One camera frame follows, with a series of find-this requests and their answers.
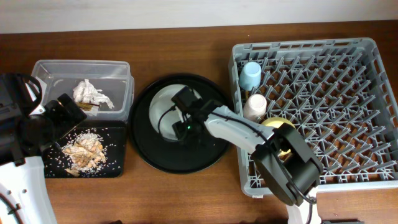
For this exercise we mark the grey dishwasher rack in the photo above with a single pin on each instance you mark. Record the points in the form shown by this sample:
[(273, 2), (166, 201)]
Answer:
[(337, 95)]

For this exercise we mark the black rectangular tray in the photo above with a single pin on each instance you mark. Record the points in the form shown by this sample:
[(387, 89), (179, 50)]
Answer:
[(115, 149)]

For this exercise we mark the gold foil wrapper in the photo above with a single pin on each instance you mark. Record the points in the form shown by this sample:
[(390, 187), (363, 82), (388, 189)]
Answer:
[(87, 106)]

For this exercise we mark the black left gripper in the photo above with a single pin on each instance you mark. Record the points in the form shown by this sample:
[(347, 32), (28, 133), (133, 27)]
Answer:
[(68, 121)]

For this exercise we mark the grey round plate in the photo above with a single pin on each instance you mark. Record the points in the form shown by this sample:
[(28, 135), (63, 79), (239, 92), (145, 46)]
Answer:
[(161, 119)]

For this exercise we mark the food scraps with rice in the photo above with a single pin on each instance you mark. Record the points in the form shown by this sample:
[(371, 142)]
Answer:
[(85, 151)]

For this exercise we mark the white tissue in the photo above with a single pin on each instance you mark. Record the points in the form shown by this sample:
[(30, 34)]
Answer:
[(85, 92)]

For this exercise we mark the yellow bowl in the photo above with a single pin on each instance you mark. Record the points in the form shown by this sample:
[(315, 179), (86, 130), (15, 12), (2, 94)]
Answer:
[(277, 122)]

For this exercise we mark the clear plastic bin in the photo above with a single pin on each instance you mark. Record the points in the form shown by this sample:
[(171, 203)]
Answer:
[(113, 78)]

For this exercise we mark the pink plastic cup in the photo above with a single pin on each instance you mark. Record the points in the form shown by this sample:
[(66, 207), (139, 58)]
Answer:
[(255, 107)]

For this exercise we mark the blue plastic cup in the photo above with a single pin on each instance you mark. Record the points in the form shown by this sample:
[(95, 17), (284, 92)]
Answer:
[(250, 76)]

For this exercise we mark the black round tray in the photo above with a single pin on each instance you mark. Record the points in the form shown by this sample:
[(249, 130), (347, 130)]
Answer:
[(196, 151)]

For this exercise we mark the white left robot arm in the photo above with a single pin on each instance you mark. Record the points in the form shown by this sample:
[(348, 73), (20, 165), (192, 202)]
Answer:
[(24, 197)]

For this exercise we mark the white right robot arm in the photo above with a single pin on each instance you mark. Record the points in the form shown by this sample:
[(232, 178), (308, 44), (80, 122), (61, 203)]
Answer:
[(290, 169)]

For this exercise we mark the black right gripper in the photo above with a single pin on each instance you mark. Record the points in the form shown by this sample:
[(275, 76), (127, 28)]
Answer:
[(181, 133)]

